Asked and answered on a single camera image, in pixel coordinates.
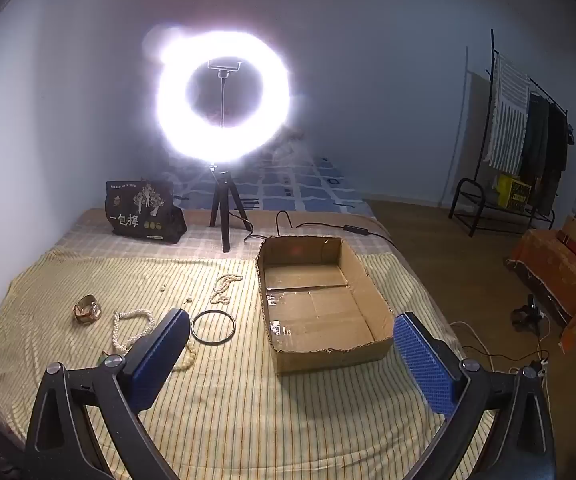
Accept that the gold wrist watch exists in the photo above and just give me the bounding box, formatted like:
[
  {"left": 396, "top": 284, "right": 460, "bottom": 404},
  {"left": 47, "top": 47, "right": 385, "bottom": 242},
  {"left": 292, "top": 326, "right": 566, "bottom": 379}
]
[{"left": 72, "top": 294, "right": 104, "bottom": 325}]

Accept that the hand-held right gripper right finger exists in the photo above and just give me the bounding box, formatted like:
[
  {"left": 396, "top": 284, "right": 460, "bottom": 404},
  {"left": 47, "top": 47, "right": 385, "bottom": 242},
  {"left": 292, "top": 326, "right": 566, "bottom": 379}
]
[{"left": 393, "top": 311, "right": 557, "bottom": 480}]

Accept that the cardboard box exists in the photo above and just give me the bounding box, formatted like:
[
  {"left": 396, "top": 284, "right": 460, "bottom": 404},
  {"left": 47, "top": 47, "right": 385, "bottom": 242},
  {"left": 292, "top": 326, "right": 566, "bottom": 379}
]
[{"left": 256, "top": 235, "right": 395, "bottom": 375}]

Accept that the black garment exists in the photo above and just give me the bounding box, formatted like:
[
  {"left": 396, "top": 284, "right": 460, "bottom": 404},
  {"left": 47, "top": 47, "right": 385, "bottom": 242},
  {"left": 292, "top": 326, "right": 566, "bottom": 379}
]
[{"left": 538, "top": 102, "right": 569, "bottom": 217}]

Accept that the short pearl necklace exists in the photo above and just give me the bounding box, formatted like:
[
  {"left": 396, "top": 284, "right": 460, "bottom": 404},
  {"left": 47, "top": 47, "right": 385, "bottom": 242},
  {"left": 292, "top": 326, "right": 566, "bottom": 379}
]
[{"left": 209, "top": 273, "right": 244, "bottom": 305}]

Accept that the long pearl necklace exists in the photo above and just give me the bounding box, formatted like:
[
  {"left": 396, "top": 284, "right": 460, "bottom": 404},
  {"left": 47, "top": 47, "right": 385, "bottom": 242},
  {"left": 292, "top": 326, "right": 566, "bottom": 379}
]
[{"left": 111, "top": 309, "right": 199, "bottom": 374}]

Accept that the blue patterned blanket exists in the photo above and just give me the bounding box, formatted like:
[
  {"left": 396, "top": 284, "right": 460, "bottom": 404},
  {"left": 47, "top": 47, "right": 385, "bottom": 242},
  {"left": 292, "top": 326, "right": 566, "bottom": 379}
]
[{"left": 168, "top": 152, "right": 377, "bottom": 217}]

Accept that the black printed snack bag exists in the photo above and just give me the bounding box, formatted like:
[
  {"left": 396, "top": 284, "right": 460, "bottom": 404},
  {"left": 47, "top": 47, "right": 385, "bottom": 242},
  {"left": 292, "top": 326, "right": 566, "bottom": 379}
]
[{"left": 104, "top": 177, "right": 188, "bottom": 246}]

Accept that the white cable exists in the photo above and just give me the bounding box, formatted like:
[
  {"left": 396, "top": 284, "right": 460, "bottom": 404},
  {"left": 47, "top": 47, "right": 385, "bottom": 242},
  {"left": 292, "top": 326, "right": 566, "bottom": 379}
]
[{"left": 450, "top": 305, "right": 552, "bottom": 377}]

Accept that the black power cable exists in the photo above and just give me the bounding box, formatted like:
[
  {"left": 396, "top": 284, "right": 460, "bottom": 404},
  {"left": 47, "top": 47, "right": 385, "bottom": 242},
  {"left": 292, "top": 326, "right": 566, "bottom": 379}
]
[{"left": 244, "top": 210, "right": 395, "bottom": 257}]

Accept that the orange cloth covered furniture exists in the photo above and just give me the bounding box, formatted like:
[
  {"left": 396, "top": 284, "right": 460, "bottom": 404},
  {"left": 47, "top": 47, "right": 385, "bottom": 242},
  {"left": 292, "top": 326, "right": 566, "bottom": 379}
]
[{"left": 506, "top": 227, "right": 576, "bottom": 357}]

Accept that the black metal clothes rack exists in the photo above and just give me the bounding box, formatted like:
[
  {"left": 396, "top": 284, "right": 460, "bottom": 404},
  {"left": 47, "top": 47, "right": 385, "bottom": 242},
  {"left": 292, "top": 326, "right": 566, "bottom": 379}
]
[{"left": 448, "top": 29, "right": 576, "bottom": 239}]

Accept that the black tripod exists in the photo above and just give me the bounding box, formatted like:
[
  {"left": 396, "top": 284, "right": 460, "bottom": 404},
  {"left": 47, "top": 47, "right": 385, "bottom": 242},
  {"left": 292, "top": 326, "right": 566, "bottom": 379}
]
[{"left": 209, "top": 162, "right": 251, "bottom": 254}]

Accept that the yellow crate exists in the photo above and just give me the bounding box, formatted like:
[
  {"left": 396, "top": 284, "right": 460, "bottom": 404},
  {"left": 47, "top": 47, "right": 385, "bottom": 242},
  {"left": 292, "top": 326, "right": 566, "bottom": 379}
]
[{"left": 494, "top": 173, "right": 533, "bottom": 210}]

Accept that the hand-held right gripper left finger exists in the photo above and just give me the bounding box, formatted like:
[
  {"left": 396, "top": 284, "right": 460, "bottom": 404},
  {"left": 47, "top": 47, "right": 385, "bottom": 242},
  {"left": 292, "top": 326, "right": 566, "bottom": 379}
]
[{"left": 24, "top": 307, "right": 191, "bottom": 480}]

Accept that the white striped towel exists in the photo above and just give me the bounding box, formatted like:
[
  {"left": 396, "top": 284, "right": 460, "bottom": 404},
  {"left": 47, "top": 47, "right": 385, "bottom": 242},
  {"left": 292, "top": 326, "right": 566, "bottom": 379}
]
[{"left": 484, "top": 52, "right": 531, "bottom": 174}]

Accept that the round ring light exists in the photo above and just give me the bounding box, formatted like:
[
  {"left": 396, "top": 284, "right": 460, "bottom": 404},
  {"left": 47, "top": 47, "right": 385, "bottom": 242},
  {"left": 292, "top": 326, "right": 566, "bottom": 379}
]
[{"left": 140, "top": 25, "right": 301, "bottom": 168}]

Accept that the dark green garment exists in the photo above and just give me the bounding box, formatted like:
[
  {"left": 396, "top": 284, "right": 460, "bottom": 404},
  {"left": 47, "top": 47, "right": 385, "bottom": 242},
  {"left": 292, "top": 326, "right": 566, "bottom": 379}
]
[{"left": 518, "top": 92, "right": 551, "bottom": 182}]

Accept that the yellow striped cloth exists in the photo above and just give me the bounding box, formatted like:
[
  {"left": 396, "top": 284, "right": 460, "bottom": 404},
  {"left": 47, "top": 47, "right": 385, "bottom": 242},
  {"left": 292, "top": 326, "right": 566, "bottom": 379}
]
[{"left": 0, "top": 247, "right": 476, "bottom": 480}]

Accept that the black bangle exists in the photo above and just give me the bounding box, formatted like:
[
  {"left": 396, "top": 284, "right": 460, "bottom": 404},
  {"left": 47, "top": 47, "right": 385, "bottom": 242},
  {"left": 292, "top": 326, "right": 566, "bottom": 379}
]
[{"left": 190, "top": 310, "right": 237, "bottom": 345}]

